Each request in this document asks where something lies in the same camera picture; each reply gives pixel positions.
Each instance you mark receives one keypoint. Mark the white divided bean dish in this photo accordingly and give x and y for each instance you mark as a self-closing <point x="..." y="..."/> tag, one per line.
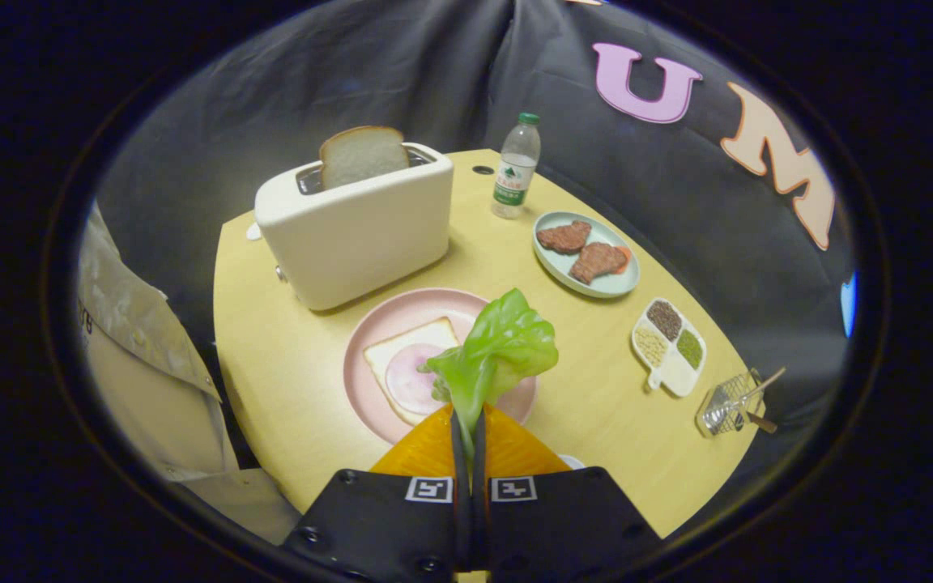
<point x="677" y="376"/>

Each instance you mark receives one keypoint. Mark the white oval dish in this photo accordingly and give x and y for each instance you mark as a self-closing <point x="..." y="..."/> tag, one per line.
<point x="572" y="462"/>

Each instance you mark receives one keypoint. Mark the metal spoon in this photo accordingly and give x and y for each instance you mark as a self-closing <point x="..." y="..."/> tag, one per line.
<point x="762" y="386"/>

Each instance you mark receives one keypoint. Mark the wooden utensil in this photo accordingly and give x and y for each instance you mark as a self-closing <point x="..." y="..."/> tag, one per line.
<point x="762" y="422"/>

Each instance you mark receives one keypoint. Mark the clear plastic water bottle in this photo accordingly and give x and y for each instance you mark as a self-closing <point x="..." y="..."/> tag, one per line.
<point x="515" y="174"/>

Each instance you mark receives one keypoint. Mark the light blue plate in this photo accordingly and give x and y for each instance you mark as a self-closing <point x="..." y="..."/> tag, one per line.
<point x="551" y="263"/>

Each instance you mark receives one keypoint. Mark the pink ham slice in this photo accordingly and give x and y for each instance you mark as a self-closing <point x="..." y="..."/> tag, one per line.
<point x="410" y="385"/>

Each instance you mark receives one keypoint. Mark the person's beige jacket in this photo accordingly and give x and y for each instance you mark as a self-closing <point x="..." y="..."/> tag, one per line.
<point x="134" y="364"/>

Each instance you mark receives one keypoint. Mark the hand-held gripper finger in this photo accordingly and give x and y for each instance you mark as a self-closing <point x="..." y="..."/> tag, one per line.
<point x="461" y="502"/>
<point x="479" y="502"/>

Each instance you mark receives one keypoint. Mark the brown steak piece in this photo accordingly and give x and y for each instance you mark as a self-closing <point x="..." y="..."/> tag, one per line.
<point x="564" y="236"/>
<point x="596" y="263"/>

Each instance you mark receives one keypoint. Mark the green lettuce leaf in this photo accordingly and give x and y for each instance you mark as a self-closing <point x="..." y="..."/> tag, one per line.
<point x="507" y="340"/>

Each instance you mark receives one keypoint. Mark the pink plate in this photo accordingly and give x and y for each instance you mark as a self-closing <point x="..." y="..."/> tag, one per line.
<point x="385" y="324"/>

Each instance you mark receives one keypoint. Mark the orange carrot slice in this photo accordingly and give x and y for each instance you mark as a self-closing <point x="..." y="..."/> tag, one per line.
<point x="626" y="259"/>

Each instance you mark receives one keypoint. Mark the cream white toaster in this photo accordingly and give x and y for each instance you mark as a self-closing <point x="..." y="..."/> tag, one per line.
<point x="353" y="235"/>

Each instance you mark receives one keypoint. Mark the brown crust bread slice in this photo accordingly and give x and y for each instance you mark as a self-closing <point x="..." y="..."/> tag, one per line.
<point x="361" y="154"/>

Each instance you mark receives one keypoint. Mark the white bread slice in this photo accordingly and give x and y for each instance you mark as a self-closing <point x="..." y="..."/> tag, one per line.
<point x="402" y="344"/>

